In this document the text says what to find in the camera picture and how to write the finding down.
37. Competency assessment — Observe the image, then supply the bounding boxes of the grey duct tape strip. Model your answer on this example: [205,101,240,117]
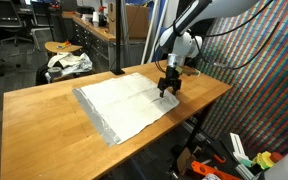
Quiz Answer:
[71,87,122,148]

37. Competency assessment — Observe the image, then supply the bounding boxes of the tan wrist camera block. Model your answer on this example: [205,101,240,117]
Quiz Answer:
[175,65,202,77]

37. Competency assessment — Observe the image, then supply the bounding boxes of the thin cable with silver connector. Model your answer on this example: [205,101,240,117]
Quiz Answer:
[192,21,282,71]

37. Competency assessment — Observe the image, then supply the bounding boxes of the white crumpled cloth pile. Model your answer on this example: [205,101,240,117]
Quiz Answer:
[47,51,94,77]

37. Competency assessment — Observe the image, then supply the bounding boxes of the black camera pole stand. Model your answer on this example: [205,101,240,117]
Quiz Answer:
[111,0,126,76]

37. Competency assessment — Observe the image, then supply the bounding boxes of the multicolour patterned backdrop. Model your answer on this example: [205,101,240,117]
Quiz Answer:
[190,0,288,158]

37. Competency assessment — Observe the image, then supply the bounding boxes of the wooden workbench with drawers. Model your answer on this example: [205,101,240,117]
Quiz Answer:
[72,15,132,73]

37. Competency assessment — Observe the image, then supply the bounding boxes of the black metal table frame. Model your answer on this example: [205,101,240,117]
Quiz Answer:
[183,103,215,158]

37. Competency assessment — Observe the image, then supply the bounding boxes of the white cup stack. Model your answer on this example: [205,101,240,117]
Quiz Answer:
[92,11,100,28]

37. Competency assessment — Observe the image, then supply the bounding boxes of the white woven towel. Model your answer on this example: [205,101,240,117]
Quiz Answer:
[80,72,181,145]

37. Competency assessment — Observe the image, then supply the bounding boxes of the blue floor tape strip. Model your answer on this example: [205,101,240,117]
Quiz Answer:
[128,158,143,180]

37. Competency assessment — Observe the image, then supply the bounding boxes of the round wooden side table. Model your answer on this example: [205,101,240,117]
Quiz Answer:
[44,41,84,54]

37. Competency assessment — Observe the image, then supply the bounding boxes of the open cardboard box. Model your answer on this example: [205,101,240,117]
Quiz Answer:
[176,145,202,175]

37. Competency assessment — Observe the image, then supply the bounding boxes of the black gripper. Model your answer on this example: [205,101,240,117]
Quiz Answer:
[157,65,183,99]

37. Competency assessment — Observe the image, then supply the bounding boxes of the large brown cardboard box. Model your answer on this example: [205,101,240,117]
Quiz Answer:
[107,3,151,39]

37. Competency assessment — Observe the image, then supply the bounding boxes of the yellow red small item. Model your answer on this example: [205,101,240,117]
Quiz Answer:
[56,40,72,50]

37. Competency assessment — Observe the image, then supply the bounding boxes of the white leaning pipes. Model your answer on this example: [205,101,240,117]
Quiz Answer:
[140,0,172,65]

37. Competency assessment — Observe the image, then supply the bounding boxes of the red black bottle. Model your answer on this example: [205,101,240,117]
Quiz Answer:
[98,5,108,28]

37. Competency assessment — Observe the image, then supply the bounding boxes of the red round cap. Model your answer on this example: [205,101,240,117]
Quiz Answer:
[269,151,284,164]

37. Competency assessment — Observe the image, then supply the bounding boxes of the grey duct tape roll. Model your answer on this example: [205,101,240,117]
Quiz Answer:
[47,66,63,80]

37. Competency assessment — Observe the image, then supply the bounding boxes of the white aluminium rails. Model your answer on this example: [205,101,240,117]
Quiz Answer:
[229,132,255,180]

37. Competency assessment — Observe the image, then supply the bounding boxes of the yellow green tool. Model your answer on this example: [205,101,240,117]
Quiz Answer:
[252,150,276,170]

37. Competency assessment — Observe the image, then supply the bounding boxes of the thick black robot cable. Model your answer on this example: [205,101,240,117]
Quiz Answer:
[202,0,275,38]

